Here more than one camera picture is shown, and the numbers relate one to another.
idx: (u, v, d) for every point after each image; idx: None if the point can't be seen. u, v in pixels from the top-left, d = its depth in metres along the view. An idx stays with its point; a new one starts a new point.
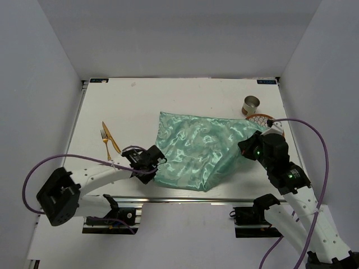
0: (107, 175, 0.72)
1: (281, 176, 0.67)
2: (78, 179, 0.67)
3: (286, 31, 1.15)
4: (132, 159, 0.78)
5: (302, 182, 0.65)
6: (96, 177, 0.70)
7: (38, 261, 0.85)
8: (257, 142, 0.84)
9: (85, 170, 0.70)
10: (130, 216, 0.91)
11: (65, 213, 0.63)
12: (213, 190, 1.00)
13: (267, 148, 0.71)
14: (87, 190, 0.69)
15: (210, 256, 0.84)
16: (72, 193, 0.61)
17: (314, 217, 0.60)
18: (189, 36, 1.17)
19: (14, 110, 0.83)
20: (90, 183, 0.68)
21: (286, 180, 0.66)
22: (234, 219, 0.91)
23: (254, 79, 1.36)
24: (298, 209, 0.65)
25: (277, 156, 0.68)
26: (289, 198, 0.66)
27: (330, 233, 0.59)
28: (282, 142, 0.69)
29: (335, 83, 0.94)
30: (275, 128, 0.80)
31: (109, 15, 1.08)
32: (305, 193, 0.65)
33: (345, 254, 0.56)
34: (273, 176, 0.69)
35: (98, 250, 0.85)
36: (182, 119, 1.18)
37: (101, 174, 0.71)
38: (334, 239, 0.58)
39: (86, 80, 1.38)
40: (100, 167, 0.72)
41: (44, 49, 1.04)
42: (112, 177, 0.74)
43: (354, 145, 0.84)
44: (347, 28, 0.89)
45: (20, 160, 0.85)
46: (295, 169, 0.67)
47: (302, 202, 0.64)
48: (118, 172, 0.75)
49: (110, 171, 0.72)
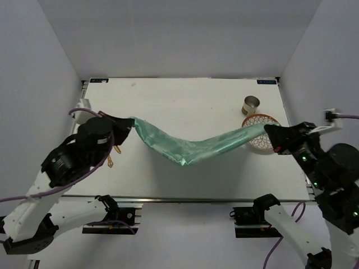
0: (32, 210, 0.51)
1: (341, 206, 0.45)
2: (10, 227, 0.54)
3: (285, 31, 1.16)
4: (55, 171, 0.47)
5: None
6: (23, 222, 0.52)
7: (38, 261, 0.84)
8: (307, 142, 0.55)
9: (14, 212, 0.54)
10: (130, 216, 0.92)
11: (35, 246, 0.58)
12: (213, 190, 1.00)
13: (330, 167, 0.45)
14: (30, 230, 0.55)
15: (210, 256, 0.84)
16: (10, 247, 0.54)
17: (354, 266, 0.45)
18: (189, 36, 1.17)
19: (14, 110, 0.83)
20: (19, 230, 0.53)
21: (349, 217, 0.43)
22: (234, 219, 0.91)
23: (254, 79, 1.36)
24: (343, 244, 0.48)
25: (344, 183, 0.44)
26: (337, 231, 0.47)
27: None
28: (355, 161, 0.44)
29: (335, 83, 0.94)
30: (332, 128, 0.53)
31: (109, 15, 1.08)
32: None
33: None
34: (328, 205, 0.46)
35: (98, 250, 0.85)
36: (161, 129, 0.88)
37: (24, 215, 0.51)
38: None
39: (86, 80, 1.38)
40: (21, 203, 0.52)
41: (44, 49, 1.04)
42: (48, 204, 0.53)
43: None
44: (347, 28, 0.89)
45: (20, 161, 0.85)
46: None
47: (351, 243, 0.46)
48: (47, 199, 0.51)
49: (31, 209, 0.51)
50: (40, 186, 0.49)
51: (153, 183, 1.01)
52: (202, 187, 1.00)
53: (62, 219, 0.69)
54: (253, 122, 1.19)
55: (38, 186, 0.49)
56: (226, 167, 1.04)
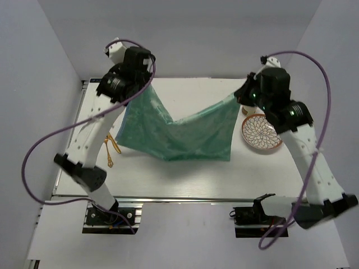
0: (98, 130, 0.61)
1: (282, 113, 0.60)
2: (76, 155, 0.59)
3: (286, 31, 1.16)
4: (112, 89, 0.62)
5: (304, 120, 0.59)
6: (90, 143, 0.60)
7: (38, 260, 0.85)
8: (253, 84, 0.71)
9: (76, 142, 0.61)
10: (130, 216, 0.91)
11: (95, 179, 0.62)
12: (213, 190, 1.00)
13: (265, 82, 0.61)
14: (93, 156, 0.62)
15: (211, 256, 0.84)
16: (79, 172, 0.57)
17: (312, 158, 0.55)
18: (189, 35, 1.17)
19: (14, 109, 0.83)
20: (88, 152, 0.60)
21: (288, 117, 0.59)
22: (234, 219, 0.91)
23: None
24: (297, 150, 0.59)
25: (277, 90, 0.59)
26: (289, 140, 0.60)
27: (326, 175, 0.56)
28: (283, 73, 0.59)
29: (335, 83, 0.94)
30: (271, 64, 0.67)
31: (109, 15, 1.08)
32: (305, 131, 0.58)
33: (338, 196, 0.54)
34: (271, 114, 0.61)
35: (98, 250, 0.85)
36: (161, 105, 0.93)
37: (91, 135, 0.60)
38: (329, 181, 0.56)
39: (86, 80, 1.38)
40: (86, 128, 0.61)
41: (44, 48, 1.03)
42: (107, 126, 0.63)
43: (354, 144, 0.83)
44: (348, 28, 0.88)
45: (20, 160, 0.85)
46: (297, 106, 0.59)
47: (301, 142, 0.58)
48: (107, 120, 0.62)
49: (97, 128, 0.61)
50: (102, 106, 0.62)
51: (153, 183, 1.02)
52: (201, 187, 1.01)
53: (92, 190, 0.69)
54: (253, 123, 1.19)
55: (99, 108, 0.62)
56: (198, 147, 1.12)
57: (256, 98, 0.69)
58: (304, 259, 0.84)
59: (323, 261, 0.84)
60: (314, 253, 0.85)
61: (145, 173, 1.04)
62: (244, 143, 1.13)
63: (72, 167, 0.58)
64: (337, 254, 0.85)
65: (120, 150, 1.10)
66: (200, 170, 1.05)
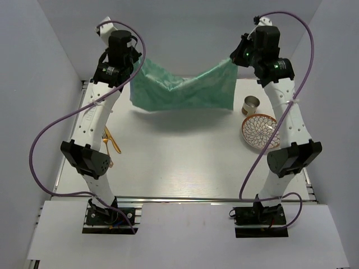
0: (100, 114, 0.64)
1: (267, 66, 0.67)
2: (82, 139, 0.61)
3: (286, 31, 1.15)
4: (108, 77, 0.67)
5: (286, 75, 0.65)
6: (94, 126, 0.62)
7: (38, 261, 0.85)
8: (247, 44, 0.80)
9: (80, 128, 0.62)
10: (130, 216, 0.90)
11: (104, 161, 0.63)
12: (213, 190, 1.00)
13: (257, 37, 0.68)
14: (98, 140, 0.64)
15: (211, 256, 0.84)
16: (90, 152, 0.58)
17: (288, 105, 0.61)
18: (189, 35, 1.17)
19: (13, 110, 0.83)
20: (93, 135, 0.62)
21: (271, 70, 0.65)
22: (234, 219, 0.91)
23: (254, 79, 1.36)
24: (276, 100, 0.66)
25: (266, 45, 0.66)
26: (270, 91, 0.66)
27: (297, 122, 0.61)
28: (275, 29, 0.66)
29: (334, 83, 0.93)
30: (262, 24, 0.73)
31: (109, 14, 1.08)
32: (285, 84, 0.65)
33: (305, 140, 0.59)
34: (258, 66, 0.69)
35: (98, 250, 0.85)
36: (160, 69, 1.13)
37: (95, 119, 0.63)
38: (299, 128, 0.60)
39: (86, 80, 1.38)
40: (87, 114, 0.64)
41: (44, 48, 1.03)
42: (107, 112, 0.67)
43: (353, 144, 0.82)
44: (347, 28, 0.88)
45: (20, 160, 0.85)
46: (282, 61, 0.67)
47: (280, 92, 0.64)
48: (109, 103, 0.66)
49: (100, 111, 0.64)
50: (100, 92, 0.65)
51: (153, 183, 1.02)
52: (202, 187, 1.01)
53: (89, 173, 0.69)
54: (253, 122, 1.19)
55: (99, 93, 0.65)
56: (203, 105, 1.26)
57: (249, 56, 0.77)
58: (304, 259, 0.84)
59: (323, 261, 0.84)
60: (314, 253, 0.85)
61: (145, 173, 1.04)
62: (244, 143, 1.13)
63: (80, 150, 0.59)
64: (337, 254, 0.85)
65: (120, 150, 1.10)
66: (200, 170, 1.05)
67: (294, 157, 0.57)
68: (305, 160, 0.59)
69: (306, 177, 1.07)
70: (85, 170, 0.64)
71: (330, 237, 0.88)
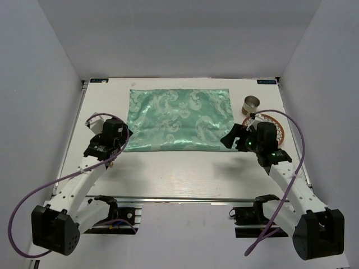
0: (84, 183, 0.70)
1: (267, 156, 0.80)
2: (60, 204, 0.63)
3: (286, 31, 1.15)
4: (99, 153, 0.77)
5: (284, 158, 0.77)
6: (75, 193, 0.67)
7: (38, 261, 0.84)
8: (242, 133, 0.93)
9: (60, 194, 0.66)
10: (130, 216, 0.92)
11: (72, 237, 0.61)
12: (213, 190, 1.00)
13: (258, 133, 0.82)
14: (76, 207, 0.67)
15: (210, 256, 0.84)
16: (64, 221, 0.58)
17: (291, 181, 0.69)
18: (189, 35, 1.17)
19: (13, 109, 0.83)
20: (73, 202, 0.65)
21: (271, 157, 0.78)
22: (234, 219, 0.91)
23: (254, 79, 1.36)
24: (280, 179, 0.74)
25: (266, 139, 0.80)
26: (274, 173, 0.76)
27: (306, 193, 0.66)
28: (272, 127, 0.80)
29: (334, 82, 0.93)
30: (259, 119, 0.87)
31: (109, 14, 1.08)
32: (284, 165, 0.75)
33: (321, 208, 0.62)
34: (261, 157, 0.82)
35: (98, 250, 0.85)
36: (159, 131, 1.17)
37: (77, 187, 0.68)
38: (311, 197, 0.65)
39: (86, 80, 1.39)
40: (72, 181, 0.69)
41: (44, 48, 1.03)
42: (90, 182, 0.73)
43: (354, 144, 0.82)
44: (347, 28, 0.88)
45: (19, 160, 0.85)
46: (280, 151, 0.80)
47: (282, 170, 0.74)
48: (92, 175, 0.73)
49: (84, 177, 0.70)
50: (89, 163, 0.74)
51: (153, 184, 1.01)
52: (201, 187, 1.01)
53: (77, 218, 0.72)
54: None
55: (86, 163, 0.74)
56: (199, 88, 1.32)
57: (252, 145, 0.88)
58: (304, 260, 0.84)
59: (323, 263, 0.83)
60: (314, 254, 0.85)
61: (145, 174, 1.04)
62: None
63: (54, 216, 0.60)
64: (337, 254, 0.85)
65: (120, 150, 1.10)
66: (200, 171, 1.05)
67: (315, 227, 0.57)
68: (333, 231, 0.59)
69: (306, 177, 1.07)
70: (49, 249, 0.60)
71: None
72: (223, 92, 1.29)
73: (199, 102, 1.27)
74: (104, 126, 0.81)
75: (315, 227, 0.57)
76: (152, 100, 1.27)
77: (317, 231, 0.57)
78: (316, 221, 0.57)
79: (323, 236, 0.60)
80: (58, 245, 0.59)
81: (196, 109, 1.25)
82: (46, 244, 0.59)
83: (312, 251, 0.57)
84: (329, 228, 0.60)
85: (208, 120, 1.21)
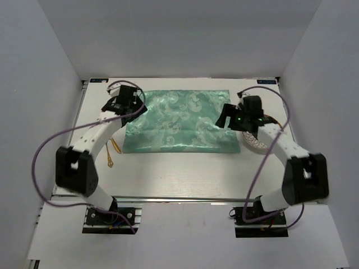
0: (104, 131, 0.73)
1: (254, 122, 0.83)
2: (82, 147, 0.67)
3: (286, 31, 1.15)
4: (113, 110, 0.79)
5: (270, 122, 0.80)
6: (95, 138, 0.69)
7: (38, 260, 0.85)
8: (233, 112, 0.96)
9: (82, 139, 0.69)
10: (130, 216, 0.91)
11: (92, 178, 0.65)
12: (213, 190, 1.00)
13: (244, 103, 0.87)
14: (95, 151, 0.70)
15: (210, 256, 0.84)
16: (85, 159, 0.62)
17: (276, 137, 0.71)
18: (189, 35, 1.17)
19: (13, 109, 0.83)
20: (94, 145, 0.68)
21: (258, 123, 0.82)
22: (234, 219, 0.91)
23: (254, 79, 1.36)
24: (267, 138, 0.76)
25: (252, 107, 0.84)
26: (261, 134, 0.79)
27: (290, 143, 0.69)
28: (257, 97, 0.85)
29: (334, 82, 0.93)
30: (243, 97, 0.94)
31: (109, 15, 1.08)
32: (270, 126, 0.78)
33: (304, 153, 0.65)
34: (249, 124, 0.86)
35: (98, 250, 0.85)
36: (159, 134, 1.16)
37: (98, 134, 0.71)
38: (294, 147, 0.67)
39: (86, 80, 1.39)
40: (92, 129, 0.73)
41: (44, 49, 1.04)
42: (107, 133, 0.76)
43: (354, 144, 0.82)
44: (347, 28, 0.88)
45: (19, 159, 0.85)
46: (267, 117, 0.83)
47: (268, 131, 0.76)
48: (110, 126, 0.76)
49: (104, 126, 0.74)
50: (107, 116, 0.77)
51: (153, 183, 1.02)
52: (201, 187, 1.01)
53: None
54: None
55: (105, 116, 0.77)
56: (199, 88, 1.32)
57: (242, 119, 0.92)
58: (304, 259, 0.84)
59: (323, 262, 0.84)
60: (314, 254, 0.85)
61: (145, 174, 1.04)
62: (244, 143, 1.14)
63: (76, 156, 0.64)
64: (337, 254, 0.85)
65: (120, 150, 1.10)
66: (200, 171, 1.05)
67: (299, 169, 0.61)
68: (317, 174, 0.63)
69: None
70: (69, 188, 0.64)
71: (330, 238, 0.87)
72: (223, 93, 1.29)
73: (199, 104, 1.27)
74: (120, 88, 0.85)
75: (299, 168, 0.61)
76: (152, 102, 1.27)
77: (302, 172, 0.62)
78: (300, 165, 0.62)
79: (308, 181, 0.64)
80: (79, 183, 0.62)
81: (196, 110, 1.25)
82: (69, 184, 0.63)
83: (297, 191, 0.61)
84: (313, 172, 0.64)
85: (208, 122, 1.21)
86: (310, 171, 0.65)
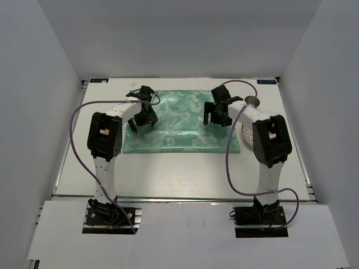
0: (129, 108, 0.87)
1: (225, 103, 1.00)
2: (113, 114, 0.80)
3: (285, 31, 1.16)
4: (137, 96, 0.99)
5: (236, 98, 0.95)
6: (124, 110, 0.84)
7: (38, 261, 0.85)
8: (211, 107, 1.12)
9: (113, 110, 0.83)
10: (130, 216, 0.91)
11: (118, 141, 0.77)
12: (213, 190, 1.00)
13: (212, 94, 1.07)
14: None
15: (210, 256, 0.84)
16: (117, 121, 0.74)
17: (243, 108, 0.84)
18: (189, 35, 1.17)
19: (13, 109, 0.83)
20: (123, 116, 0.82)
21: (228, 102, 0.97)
22: (234, 219, 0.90)
23: (254, 79, 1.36)
24: (234, 112, 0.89)
25: (218, 93, 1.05)
26: (231, 111, 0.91)
27: (255, 112, 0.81)
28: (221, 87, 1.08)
29: (334, 82, 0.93)
30: None
31: (109, 14, 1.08)
32: (239, 103, 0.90)
33: (266, 116, 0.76)
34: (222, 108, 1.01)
35: (99, 250, 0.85)
36: (158, 135, 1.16)
37: (125, 109, 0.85)
38: (258, 114, 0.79)
39: (86, 80, 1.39)
40: (119, 105, 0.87)
41: (44, 49, 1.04)
42: (132, 111, 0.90)
43: (354, 144, 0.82)
44: (347, 28, 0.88)
45: (20, 159, 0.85)
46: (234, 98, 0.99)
47: (236, 106, 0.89)
48: (134, 106, 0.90)
49: (130, 104, 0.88)
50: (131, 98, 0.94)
51: (153, 183, 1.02)
52: (201, 187, 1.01)
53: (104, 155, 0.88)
54: None
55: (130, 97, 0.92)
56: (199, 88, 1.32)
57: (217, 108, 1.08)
58: (304, 259, 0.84)
59: (323, 262, 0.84)
60: (314, 253, 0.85)
61: (145, 173, 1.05)
62: (244, 143, 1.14)
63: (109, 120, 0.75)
64: (337, 253, 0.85)
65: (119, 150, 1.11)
66: (200, 170, 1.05)
67: (263, 130, 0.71)
68: (279, 133, 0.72)
69: (306, 177, 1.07)
70: (99, 147, 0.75)
71: (330, 238, 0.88)
72: None
73: (199, 104, 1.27)
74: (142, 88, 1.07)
75: (264, 129, 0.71)
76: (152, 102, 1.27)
77: (265, 133, 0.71)
78: (264, 127, 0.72)
79: (274, 140, 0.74)
80: (109, 143, 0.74)
81: (196, 111, 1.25)
82: (100, 143, 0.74)
83: (266, 151, 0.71)
84: (277, 132, 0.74)
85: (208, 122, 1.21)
86: (275, 132, 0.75)
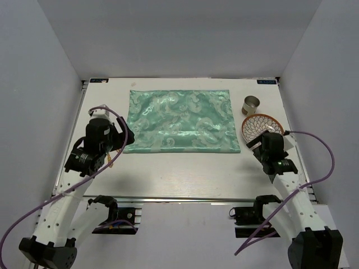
0: (68, 206, 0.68)
1: (272, 164, 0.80)
2: (45, 234, 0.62)
3: (285, 31, 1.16)
4: (81, 165, 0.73)
5: (290, 168, 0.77)
6: (59, 220, 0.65)
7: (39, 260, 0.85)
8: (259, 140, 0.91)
9: (45, 222, 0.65)
10: (130, 216, 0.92)
11: (67, 258, 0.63)
12: (213, 190, 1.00)
13: (263, 140, 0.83)
14: (63, 233, 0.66)
15: (210, 256, 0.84)
16: (51, 251, 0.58)
17: (292, 194, 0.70)
18: (189, 35, 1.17)
19: (13, 109, 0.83)
20: (59, 230, 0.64)
21: (276, 167, 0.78)
22: (234, 219, 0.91)
23: (254, 79, 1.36)
24: (283, 189, 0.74)
25: (271, 147, 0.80)
26: (277, 182, 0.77)
27: (308, 209, 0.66)
28: (277, 136, 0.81)
29: (335, 82, 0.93)
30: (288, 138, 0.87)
31: (109, 15, 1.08)
32: (290, 176, 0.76)
33: (320, 227, 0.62)
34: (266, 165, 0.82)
35: (99, 251, 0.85)
36: (158, 135, 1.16)
37: (63, 212, 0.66)
38: (311, 214, 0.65)
39: (86, 80, 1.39)
40: (56, 207, 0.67)
41: (44, 49, 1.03)
42: (76, 204, 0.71)
43: (353, 145, 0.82)
44: (346, 28, 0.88)
45: (20, 160, 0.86)
46: (286, 161, 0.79)
47: (286, 182, 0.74)
48: (77, 193, 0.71)
49: (68, 201, 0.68)
50: (72, 182, 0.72)
51: (153, 183, 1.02)
52: (201, 187, 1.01)
53: (73, 232, 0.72)
54: (253, 123, 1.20)
55: (69, 184, 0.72)
56: (199, 88, 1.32)
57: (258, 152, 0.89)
58: None
59: None
60: None
61: (145, 173, 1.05)
62: (245, 143, 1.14)
63: (41, 246, 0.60)
64: None
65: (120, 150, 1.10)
66: (200, 171, 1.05)
67: (310, 244, 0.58)
68: (328, 248, 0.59)
69: (306, 177, 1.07)
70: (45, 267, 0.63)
71: None
72: (223, 93, 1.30)
73: (199, 104, 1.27)
74: (88, 130, 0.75)
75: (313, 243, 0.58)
76: (152, 103, 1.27)
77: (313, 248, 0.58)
78: (314, 240, 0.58)
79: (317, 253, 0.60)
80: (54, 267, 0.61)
81: (196, 111, 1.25)
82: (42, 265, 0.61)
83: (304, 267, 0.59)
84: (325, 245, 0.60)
85: (208, 122, 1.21)
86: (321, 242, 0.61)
